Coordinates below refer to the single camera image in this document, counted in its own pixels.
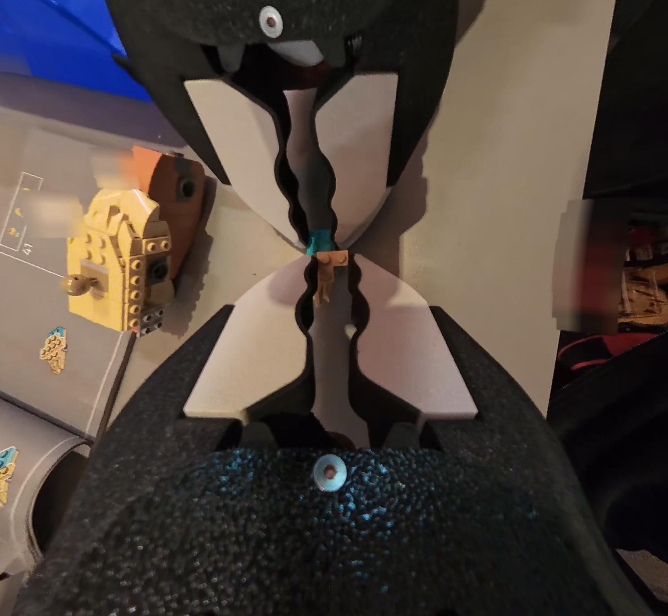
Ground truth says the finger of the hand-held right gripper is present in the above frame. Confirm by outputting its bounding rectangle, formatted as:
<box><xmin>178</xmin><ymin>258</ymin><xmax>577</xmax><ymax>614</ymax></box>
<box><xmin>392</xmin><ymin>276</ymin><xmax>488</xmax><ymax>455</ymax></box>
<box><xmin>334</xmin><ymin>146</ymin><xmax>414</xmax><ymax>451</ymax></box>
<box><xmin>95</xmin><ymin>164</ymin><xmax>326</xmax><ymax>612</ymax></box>
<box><xmin>308</xmin><ymin>73</ymin><xmax>401</xmax><ymax>251</ymax></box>
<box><xmin>184</xmin><ymin>73</ymin><xmax>314</xmax><ymax>251</ymax></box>

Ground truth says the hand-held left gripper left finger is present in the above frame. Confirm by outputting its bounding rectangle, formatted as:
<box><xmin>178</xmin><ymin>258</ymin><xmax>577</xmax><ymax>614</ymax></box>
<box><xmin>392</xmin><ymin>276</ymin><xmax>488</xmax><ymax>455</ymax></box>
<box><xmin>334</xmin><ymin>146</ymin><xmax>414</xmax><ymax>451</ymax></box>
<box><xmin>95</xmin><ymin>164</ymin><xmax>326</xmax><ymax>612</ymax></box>
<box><xmin>183</xmin><ymin>255</ymin><xmax>320</xmax><ymax>426</ymax></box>

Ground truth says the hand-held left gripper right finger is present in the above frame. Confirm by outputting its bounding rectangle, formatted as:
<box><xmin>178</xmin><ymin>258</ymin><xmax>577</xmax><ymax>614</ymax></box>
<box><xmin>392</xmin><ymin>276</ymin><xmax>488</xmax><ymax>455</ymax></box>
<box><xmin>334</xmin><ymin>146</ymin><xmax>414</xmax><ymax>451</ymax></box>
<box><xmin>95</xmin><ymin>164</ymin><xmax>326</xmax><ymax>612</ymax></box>
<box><xmin>345</xmin><ymin>253</ymin><xmax>479</xmax><ymax>425</ymax></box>

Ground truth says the tan claw toy plate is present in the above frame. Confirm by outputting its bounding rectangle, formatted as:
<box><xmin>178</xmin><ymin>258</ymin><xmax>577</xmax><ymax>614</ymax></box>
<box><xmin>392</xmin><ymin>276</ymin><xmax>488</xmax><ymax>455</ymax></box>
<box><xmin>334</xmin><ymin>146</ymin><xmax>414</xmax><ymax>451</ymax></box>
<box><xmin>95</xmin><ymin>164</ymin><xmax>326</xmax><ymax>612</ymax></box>
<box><xmin>312</xmin><ymin>250</ymin><xmax>350</xmax><ymax>308</ymax></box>

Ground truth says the light grey desk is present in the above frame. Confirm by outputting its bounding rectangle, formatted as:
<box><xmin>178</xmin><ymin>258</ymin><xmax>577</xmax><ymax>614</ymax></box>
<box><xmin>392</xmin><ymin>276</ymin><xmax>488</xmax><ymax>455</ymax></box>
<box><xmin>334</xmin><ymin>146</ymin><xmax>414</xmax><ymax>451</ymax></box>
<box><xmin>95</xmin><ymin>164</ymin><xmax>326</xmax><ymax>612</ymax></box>
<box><xmin>89</xmin><ymin>0</ymin><xmax>625</xmax><ymax>450</ymax></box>

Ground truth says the blue plastic bin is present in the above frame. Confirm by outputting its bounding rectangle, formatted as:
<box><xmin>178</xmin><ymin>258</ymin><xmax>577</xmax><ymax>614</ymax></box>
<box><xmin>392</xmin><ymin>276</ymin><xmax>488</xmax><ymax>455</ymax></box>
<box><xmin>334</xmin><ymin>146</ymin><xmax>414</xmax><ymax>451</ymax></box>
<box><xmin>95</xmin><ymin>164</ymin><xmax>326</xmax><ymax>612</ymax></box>
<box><xmin>0</xmin><ymin>0</ymin><xmax>152</xmax><ymax>102</ymax></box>

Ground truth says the tan and brown brick model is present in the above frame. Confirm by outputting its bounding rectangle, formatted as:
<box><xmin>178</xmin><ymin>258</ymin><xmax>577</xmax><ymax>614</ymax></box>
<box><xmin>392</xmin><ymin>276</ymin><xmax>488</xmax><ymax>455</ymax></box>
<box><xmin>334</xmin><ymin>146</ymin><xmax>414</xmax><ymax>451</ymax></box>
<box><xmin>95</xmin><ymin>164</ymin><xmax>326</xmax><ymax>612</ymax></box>
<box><xmin>60</xmin><ymin>149</ymin><xmax>207</xmax><ymax>337</ymax></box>

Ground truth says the grey building instruction booklet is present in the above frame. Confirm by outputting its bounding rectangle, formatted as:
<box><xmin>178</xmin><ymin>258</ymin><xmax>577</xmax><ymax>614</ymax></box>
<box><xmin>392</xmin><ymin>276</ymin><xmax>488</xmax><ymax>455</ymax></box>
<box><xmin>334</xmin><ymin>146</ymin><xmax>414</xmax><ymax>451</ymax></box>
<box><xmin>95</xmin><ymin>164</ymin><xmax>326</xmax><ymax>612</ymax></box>
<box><xmin>0</xmin><ymin>73</ymin><xmax>220</xmax><ymax>580</ymax></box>

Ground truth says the black bag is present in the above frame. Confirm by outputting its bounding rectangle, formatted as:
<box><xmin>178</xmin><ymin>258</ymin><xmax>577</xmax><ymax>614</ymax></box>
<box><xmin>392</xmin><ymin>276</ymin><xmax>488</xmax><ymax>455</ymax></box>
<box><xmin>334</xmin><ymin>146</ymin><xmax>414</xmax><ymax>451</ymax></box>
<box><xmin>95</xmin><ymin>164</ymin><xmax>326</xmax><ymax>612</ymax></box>
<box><xmin>548</xmin><ymin>0</ymin><xmax>668</xmax><ymax>564</ymax></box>

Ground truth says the colourful printed packaging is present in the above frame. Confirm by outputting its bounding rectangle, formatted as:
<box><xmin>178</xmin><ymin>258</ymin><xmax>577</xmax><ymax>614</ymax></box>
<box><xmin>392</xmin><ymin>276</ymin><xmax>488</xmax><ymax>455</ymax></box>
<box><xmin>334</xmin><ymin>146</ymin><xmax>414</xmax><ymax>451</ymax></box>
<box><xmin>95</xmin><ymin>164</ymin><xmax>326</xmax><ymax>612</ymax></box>
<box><xmin>618</xmin><ymin>224</ymin><xmax>668</xmax><ymax>335</ymax></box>

